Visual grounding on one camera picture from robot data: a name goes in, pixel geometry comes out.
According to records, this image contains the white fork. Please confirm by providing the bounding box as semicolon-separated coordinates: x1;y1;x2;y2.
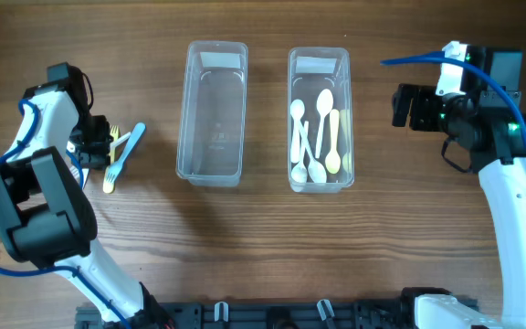
110;132;132;149
69;165;89;188
107;122;146;184

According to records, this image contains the yellow plastic fork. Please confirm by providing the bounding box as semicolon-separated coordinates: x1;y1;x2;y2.
101;124;121;195

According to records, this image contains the white spoon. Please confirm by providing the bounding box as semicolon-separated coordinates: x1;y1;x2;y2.
289;99;305;164
291;145;308;184
297;122;327;184
314;89;333;159

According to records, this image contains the yellow plastic spoon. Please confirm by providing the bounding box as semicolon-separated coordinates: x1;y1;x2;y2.
325;109;341;175

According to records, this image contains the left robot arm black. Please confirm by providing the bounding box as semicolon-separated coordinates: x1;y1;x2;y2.
0;79;175;328

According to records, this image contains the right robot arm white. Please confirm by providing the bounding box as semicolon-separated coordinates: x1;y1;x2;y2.
392;84;526;328

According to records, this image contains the clear container, left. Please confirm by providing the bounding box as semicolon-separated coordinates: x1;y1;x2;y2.
176;40;248;187

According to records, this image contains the clear container,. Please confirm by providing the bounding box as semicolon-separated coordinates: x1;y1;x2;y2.
288;47;355;193
176;40;248;187

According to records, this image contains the clear container, right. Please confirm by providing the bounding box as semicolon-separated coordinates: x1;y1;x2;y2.
288;47;355;193

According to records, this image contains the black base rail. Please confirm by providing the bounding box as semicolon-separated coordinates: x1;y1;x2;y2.
75;296;479;329

